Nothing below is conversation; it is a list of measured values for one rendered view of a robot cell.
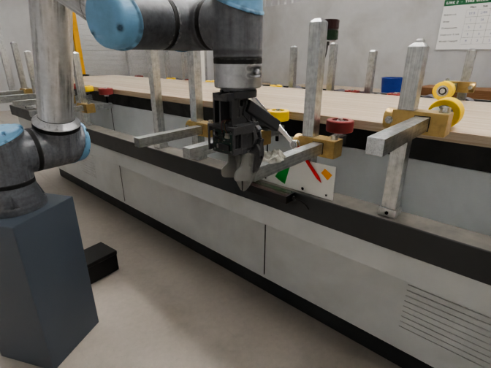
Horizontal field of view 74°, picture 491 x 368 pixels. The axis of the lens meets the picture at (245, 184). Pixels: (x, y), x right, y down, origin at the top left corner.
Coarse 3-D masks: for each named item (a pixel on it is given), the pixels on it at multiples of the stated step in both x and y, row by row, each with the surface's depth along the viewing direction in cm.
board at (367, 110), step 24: (144, 96) 175; (168, 96) 161; (264, 96) 158; (288, 96) 158; (336, 96) 158; (360, 96) 158; (384, 96) 158; (360, 120) 101; (480, 120) 100; (480, 144) 82
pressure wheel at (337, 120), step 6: (330, 120) 97; (336, 120) 97; (342, 120) 97; (348, 120) 97; (330, 126) 97; (336, 126) 95; (342, 126) 95; (348, 126) 95; (330, 132) 97; (336, 132) 96; (342, 132) 96; (348, 132) 96
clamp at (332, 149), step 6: (294, 138) 97; (300, 138) 95; (306, 138) 93; (312, 138) 92; (318, 138) 92; (324, 138) 92; (330, 138) 92; (300, 144) 95; (306, 144) 94; (324, 144) 90; (330, 144) 89; (336, 144) 89; (342, 144) 92; (324, 150) 91; (330, 150) 89; (336, 150) 90; (324, 156) 91; (330, 156) 90; (336, 156) 91
